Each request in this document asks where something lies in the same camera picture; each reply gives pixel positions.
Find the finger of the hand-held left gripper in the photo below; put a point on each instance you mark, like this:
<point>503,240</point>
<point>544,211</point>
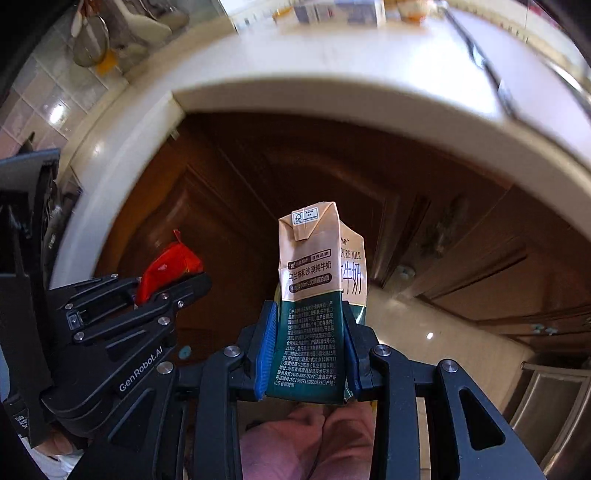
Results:
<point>101,288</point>
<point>184,290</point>

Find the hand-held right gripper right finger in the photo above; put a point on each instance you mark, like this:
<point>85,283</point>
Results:
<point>352,360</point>

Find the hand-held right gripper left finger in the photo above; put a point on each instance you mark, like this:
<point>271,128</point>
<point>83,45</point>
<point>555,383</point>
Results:
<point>268,355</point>

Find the red snack wrapper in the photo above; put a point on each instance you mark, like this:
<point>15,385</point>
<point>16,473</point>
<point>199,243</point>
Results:
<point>168,265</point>

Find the tan and green milk carton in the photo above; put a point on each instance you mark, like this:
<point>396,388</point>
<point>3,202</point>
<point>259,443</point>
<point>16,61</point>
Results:
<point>311,295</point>

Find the person's pink pants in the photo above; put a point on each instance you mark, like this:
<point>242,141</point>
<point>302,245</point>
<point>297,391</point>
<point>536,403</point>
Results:
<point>304,443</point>

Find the round metal cabinet knob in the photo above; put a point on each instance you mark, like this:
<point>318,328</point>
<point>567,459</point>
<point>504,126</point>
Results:
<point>406,272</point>
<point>542,328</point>

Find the wooden kitchen cabinet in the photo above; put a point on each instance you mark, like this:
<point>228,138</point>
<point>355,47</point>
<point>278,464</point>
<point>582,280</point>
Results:
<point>286,166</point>

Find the stainless steel appliance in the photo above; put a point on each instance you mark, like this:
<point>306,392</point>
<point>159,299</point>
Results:
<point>549,410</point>

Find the metal mesh strainer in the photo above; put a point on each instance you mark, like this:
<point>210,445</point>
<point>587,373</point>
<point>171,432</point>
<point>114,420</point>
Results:
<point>91,44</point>

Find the blue and white box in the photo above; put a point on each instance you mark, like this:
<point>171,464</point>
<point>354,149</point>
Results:
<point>339,10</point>

